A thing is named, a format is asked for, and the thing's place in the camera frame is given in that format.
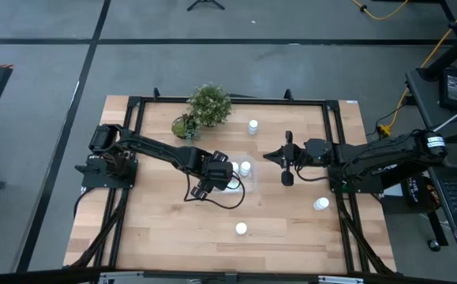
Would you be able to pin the black floor stand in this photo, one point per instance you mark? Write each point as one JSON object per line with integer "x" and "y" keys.
{"x": 449, "y": 55}

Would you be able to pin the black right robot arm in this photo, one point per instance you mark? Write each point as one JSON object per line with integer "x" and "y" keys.
{"x": 370, "y": 158}

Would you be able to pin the black printed bag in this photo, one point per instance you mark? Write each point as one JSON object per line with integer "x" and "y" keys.
{"x": 413, "y": 189}

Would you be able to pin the black caster wheel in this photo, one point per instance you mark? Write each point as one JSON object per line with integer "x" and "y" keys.
{"x": 435, "y": 245}

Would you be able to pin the black aluminium table frame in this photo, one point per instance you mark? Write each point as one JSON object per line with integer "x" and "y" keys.
{"x": 232, "y": 100}

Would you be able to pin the black side desk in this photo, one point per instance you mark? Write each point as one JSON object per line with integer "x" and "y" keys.
{"x": 425, "y": 102}

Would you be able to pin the black tripod base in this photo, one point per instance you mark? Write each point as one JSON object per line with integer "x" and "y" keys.
{"x": 205, "y": 3}

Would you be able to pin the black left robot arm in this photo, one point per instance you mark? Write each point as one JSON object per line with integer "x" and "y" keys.
{"x": 153, "y": 148}

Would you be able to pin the succulent in dark bowl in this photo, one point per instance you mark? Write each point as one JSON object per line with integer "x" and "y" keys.
{"x": 180, "y": 128}

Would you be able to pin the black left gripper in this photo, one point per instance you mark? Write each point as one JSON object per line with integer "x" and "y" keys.
{"x": 219, "y": 156}

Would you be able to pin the bushy plant in black pot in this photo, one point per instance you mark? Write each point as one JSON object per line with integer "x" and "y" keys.
{"x": 209, "y": 104}

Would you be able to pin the clear plastic basket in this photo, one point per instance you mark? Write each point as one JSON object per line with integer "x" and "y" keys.
{"x": 252, "y": 183}

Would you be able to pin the white plastic pill bottle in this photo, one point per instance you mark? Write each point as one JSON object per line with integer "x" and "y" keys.
{"x": 235, "y": 184}
{"x": 245, "y": 167}
{"x": 241, "y": 228}
{"x": 322, "y": 203}
{"x": 234, "y": 167}
{"x": 253, "y": 125}

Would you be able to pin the black power brick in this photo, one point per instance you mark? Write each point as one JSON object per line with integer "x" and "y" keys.
{"x": 454, "y": 88}

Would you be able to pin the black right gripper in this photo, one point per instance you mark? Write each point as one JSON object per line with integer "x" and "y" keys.
{"x": 288, "y": 154}

